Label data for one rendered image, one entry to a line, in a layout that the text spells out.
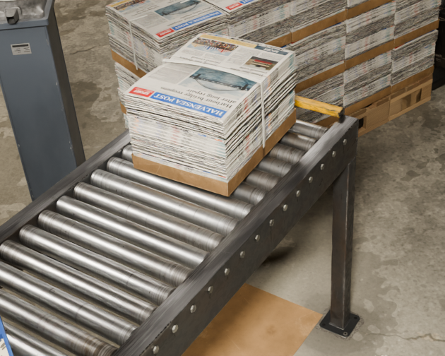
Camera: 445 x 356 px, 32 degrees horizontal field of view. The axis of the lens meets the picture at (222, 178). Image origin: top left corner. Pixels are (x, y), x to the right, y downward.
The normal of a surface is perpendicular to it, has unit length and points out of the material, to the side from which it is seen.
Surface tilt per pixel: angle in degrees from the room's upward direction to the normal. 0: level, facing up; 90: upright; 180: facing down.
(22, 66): 90
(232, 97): 1
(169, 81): 3
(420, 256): 0
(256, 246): 90
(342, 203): 90
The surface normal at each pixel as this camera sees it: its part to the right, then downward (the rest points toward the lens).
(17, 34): 0.07, 0.59
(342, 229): -0.55, 0.52
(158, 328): -0.07, -0.80
